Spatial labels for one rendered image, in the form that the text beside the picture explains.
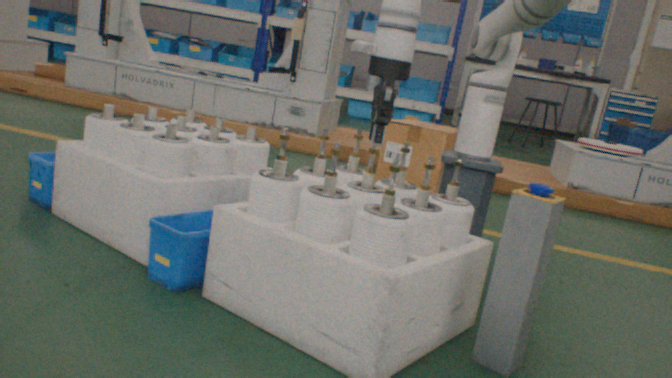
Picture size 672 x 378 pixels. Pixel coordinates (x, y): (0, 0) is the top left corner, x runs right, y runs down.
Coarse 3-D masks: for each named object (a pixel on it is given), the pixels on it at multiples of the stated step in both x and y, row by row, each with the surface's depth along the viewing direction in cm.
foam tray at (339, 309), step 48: (240, 240) 104; (288, 240) 97; (480, 240) 116; (240, 288) 104; (288, 288) 98; (336, 288) 92; (384, 288) 86; (432, 288) 98; (480, 288) 117; (288, 336) 98; (336, 336) 92; (384, 336) 88; (432, 336) 103
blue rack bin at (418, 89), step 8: (408, 80) 595; (416, 80) 593; (424, 80) 592; (432, 80) 590; (400, 88) 551; (408, 88) 548; (416, 88) 594; (424, 88) 593; (432, 88) 591; (400, 96) 553; (408, 96) 551; (416, 96) 550; (424, 96) 548; (432, 96) 547
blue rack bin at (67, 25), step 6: (66, 18) 626; (72, 18) 635; (54, 24) 609; (60, 24) 607; (66, 24) 605; (72, 24) 637; (54, 30) 610; (60, 30) 609; (66, 30) 607; (72, 30) 606
